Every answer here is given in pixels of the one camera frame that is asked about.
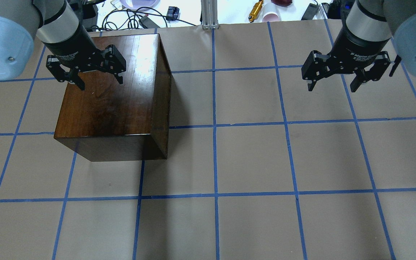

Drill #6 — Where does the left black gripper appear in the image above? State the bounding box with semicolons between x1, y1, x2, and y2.
44;25;127;91

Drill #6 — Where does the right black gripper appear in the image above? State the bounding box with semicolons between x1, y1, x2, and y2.
302;27;391;93

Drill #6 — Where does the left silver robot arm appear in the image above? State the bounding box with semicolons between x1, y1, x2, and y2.
0;0;126;90

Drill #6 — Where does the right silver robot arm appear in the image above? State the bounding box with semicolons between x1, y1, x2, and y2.
302;0;416;92

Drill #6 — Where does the dark wooden drawer cabinet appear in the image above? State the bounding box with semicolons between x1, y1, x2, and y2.
53;34;174;162

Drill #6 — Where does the black rectangular device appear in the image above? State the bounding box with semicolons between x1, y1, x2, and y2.
302;3;319;20

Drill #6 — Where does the black power adapter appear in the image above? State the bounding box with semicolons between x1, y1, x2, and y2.
139;16;160;29

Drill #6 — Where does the white bowl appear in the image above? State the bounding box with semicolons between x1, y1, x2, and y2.
120;0;160;10

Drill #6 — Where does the dark red object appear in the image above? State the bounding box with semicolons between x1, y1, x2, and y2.
271;0;293;7

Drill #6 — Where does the pink paper cup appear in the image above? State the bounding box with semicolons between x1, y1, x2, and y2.
261;10;282;22

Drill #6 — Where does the black cable bundle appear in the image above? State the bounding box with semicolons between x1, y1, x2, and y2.
101;7;198;31

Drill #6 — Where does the aluminium frame post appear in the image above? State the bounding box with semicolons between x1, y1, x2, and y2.
201;0;219;31

